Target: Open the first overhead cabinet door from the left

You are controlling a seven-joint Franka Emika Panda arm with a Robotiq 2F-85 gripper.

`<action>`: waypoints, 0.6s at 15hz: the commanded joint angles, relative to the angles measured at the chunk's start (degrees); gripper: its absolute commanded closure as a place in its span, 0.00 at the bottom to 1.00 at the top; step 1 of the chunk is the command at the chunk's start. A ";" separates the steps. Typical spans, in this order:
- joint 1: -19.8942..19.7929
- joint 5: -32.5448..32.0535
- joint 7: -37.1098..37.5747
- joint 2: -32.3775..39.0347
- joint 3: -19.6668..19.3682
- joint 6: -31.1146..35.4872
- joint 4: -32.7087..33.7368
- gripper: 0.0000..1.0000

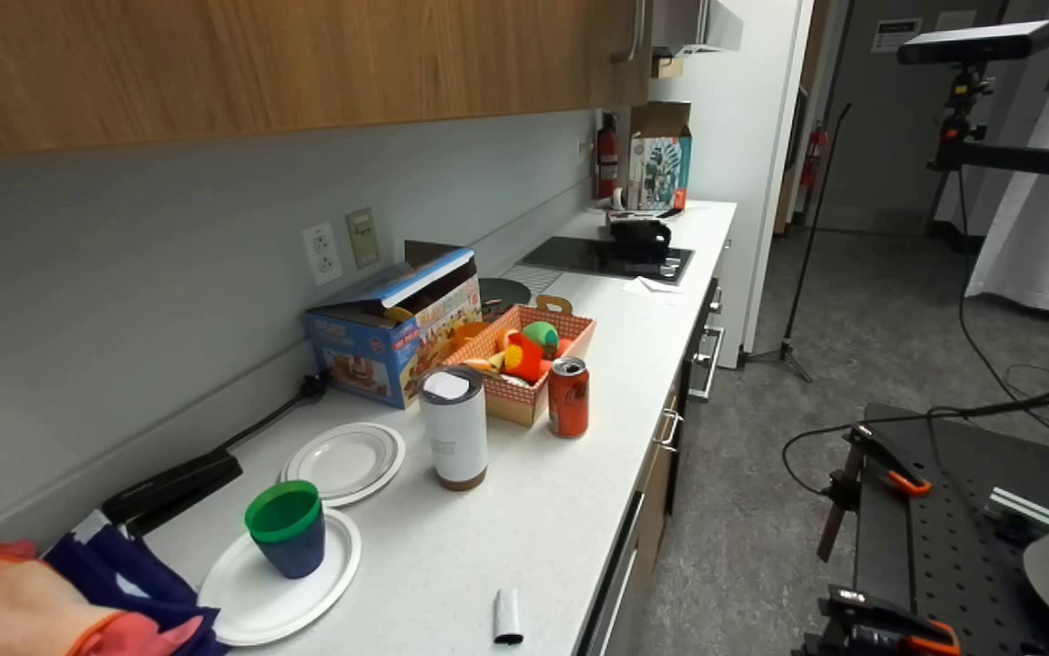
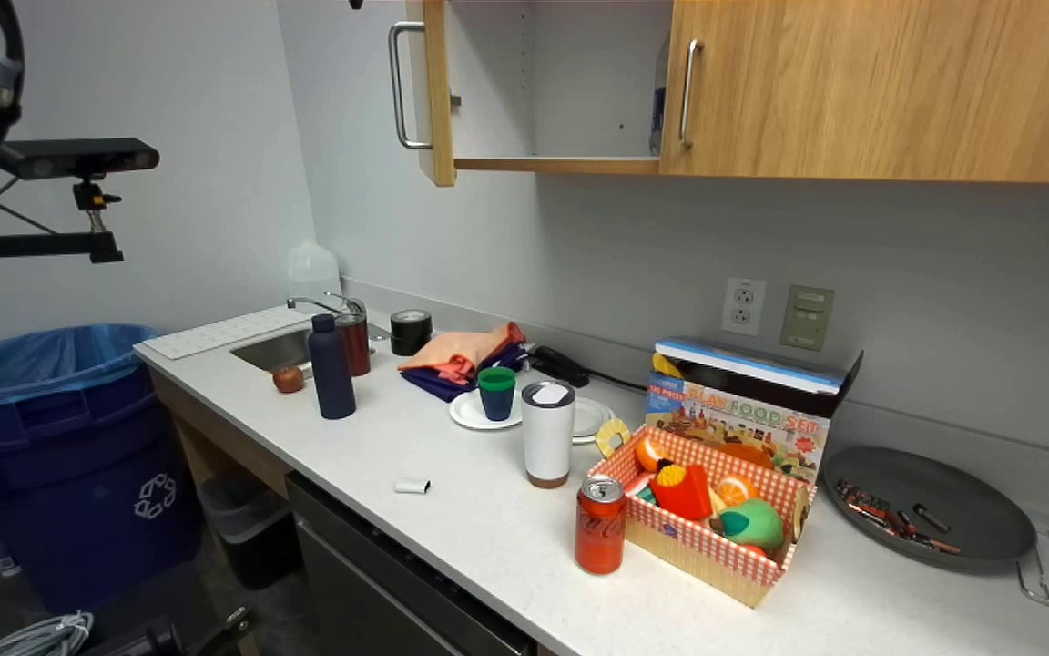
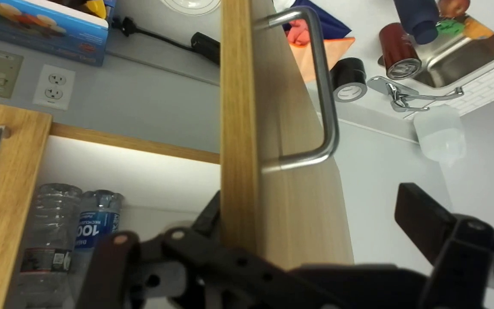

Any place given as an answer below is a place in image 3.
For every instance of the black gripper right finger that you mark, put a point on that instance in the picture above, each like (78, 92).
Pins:
(424, 224)

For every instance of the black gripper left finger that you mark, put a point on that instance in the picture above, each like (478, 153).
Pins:
(145, 268)

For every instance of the wooden overhead cabinet door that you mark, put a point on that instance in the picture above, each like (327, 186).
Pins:
(292, 200)
(13, 189)

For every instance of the overhead cabinet body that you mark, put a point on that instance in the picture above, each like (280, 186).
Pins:
(145, 177)

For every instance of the translucent plastic bottle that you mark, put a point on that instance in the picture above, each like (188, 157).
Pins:
(440, 134)

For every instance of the clear water bottle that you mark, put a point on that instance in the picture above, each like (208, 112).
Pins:
(47, 241)

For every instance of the silver faucet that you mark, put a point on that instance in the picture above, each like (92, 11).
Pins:
(399, 92)

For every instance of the dark red cup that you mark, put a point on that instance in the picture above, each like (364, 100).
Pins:
(399, 52)

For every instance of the steel sink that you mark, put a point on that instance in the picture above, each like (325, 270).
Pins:
(476, 52)

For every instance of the green sponge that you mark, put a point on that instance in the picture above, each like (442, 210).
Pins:
(447, 28)

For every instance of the navy blue bottle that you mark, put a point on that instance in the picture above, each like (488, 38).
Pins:
(416, 19)

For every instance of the dark blue cloth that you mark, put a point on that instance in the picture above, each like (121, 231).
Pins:
(330, 19)

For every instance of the black power adapter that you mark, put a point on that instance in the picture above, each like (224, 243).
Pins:
(207, 47)

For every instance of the white plate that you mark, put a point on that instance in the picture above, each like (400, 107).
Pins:
(193, 4)

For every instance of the white wall outlet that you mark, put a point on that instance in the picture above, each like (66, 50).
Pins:
(54, 86)

